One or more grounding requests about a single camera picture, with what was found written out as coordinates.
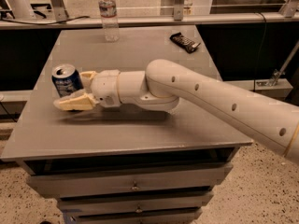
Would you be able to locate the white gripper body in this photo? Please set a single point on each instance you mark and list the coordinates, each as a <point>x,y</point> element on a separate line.
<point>105,87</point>

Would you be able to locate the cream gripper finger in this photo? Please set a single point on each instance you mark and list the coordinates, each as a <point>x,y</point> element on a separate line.
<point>78,100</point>
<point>87,78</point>

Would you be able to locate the blue pepsi can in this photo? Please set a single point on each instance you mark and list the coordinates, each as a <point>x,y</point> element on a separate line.
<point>66,79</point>

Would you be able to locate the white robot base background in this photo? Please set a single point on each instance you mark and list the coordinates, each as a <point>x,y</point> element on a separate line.
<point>22,9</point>

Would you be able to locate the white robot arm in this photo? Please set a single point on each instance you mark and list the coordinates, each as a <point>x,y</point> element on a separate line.
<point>267,121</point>

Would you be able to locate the grey drawer cabinet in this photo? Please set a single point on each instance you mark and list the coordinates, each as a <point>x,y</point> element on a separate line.
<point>48,141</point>

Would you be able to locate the clear plastic water bottle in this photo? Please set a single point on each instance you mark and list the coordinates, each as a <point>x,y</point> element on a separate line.
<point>109,17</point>

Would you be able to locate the black snack bar wrapper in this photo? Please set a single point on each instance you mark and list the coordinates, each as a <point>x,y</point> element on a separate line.
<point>184,42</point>

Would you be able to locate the bottom grey drawer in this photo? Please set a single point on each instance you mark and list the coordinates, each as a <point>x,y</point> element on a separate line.
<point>170,216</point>

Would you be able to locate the grey drawer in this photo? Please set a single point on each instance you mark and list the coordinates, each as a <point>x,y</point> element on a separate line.
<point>136,202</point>
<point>170,216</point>
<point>129,180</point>

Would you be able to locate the top grey drawer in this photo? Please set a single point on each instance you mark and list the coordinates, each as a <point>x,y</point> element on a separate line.
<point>129,180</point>

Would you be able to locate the middle grey drawer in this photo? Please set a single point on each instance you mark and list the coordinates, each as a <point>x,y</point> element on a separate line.
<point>136,202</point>

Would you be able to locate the grey metal rail frame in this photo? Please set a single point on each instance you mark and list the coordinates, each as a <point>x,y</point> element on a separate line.
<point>61,19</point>

